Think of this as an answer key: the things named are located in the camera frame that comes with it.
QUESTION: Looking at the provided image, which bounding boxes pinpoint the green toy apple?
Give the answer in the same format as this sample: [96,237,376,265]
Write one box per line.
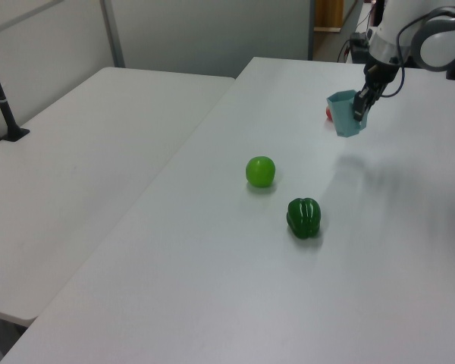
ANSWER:
[244,155,278,189]

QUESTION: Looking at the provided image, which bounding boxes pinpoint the black equipment box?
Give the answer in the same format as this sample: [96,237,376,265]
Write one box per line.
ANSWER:
[347,31,373,64]

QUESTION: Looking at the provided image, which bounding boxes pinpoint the grey partition post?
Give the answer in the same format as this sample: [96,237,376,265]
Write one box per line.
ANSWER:
[99,0,127,70]

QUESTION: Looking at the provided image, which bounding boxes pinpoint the black camera stand pole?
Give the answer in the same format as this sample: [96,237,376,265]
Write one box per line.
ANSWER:
[0,36,31,143]

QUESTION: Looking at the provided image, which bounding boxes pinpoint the light blue hexagonal mug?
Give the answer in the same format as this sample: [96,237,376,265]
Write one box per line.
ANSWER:
[326,89,367,139]

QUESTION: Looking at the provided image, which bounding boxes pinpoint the dark green toy bell pepper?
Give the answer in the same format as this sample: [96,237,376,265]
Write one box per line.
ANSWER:
[286,196,323,241]

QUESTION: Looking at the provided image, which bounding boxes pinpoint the dark gripper cable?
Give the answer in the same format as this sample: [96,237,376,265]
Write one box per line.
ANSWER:
[381,14,429,99]

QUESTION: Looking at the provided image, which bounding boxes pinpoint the orange wooden cabinet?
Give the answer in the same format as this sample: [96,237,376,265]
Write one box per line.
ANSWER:
[312,0,345,33]

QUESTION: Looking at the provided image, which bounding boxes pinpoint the black Franka gripper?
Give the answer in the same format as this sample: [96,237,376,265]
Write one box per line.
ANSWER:
[351,55,403,123]

